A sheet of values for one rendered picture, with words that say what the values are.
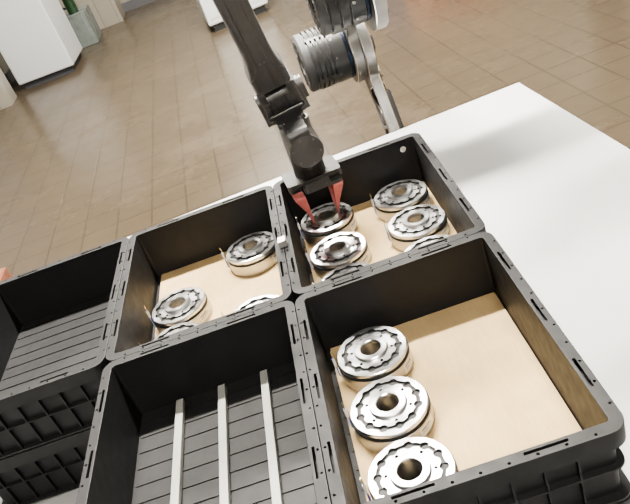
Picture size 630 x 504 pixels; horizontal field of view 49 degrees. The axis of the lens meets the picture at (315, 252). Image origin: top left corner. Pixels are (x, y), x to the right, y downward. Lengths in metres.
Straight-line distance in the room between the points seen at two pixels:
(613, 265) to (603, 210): 0.17
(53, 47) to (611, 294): 7.24
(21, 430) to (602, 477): 0.85
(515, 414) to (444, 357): 0.14
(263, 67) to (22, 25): 6.97
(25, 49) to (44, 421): 7.06
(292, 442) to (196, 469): 0.14
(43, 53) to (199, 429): 7.19
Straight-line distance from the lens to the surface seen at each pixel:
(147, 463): 1.06
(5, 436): 1.24
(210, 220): 1.39
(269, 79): 1.16
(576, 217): 1.44
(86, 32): 9.09
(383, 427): 0.89
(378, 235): 1.28
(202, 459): 1.01
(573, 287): 1.27
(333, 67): 2.10
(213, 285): 1.33
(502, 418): 0.90
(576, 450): 0.74
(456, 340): 1.01
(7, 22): 8.07
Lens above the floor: 1.50
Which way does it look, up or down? 31 degrees down
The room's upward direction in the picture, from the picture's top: 21 degrees counter-clockwise
